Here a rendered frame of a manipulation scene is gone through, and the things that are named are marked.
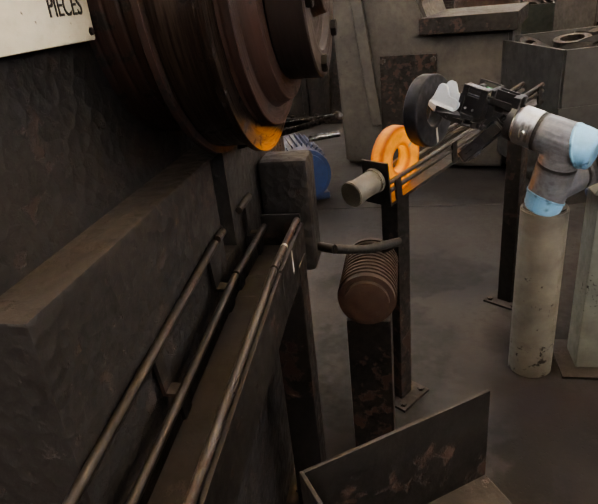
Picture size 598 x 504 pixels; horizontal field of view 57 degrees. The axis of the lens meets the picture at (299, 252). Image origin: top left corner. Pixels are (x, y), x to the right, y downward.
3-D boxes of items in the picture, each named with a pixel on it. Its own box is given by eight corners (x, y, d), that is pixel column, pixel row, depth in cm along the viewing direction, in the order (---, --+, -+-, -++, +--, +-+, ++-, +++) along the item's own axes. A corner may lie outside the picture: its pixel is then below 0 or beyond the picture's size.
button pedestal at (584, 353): (564, 384, 158) (591, 177, 131) (545, 336, 179) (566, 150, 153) (625, 386, 154) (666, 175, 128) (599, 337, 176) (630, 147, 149)
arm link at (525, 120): (539, 144, 110) (522, 154, 105) (518, 136, 113) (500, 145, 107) (553, 108, 106) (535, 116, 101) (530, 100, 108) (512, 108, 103)
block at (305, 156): (267, 272, 116) (251, 161, 106) (275, 255, 123) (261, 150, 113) (317, 271, 114) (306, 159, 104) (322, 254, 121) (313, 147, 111)
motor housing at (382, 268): (348, 463, 139) (333, 276, 117) (356, 403, 159) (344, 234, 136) (401, 466, 137) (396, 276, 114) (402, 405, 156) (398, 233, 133)
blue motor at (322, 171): (281, 214, 301) (274, 152, 286) (269, 183, 352) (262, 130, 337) (336, 205, 304) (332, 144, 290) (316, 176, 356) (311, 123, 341)
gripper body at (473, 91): (479, 76, 114) (534, 94, 107) (467, 116, 119) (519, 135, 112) (460, 82, 109) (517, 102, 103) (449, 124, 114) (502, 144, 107)
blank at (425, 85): (398, 85, 113) (412, 85, 111) (437, 64, 122) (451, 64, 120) (406, 156, 120) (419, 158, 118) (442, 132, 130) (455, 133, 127)
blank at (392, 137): (387, 201, 137) (398, 204, 134) (360, 162, 126) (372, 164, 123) (415, 152, 140) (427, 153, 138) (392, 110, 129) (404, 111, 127)
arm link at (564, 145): (578, 181, 101) (595, 140, 95) (522, 159, 106) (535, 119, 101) (595, 165, 105) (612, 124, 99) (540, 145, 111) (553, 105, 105)
